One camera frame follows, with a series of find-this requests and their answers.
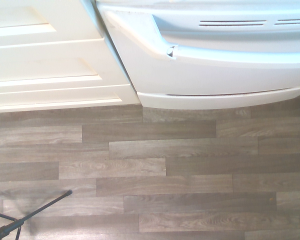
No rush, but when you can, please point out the white oven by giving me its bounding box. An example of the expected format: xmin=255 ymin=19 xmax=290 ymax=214
xmin=94 ymin=0 xmax=300 ymax=111

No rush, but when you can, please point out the cream kitchen cabinet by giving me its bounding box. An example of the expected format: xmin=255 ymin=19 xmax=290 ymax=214
xmin=0 ymin=0 xmax=141 ymax=109

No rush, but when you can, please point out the black tripod stand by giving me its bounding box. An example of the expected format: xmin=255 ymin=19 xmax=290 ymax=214
xmin=0 ymin=189 xmax=73 ymax=240

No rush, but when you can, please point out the white oven door handle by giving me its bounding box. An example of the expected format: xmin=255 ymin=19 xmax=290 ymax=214
xmin=98 ymin=4 xmax=300 ymax=66

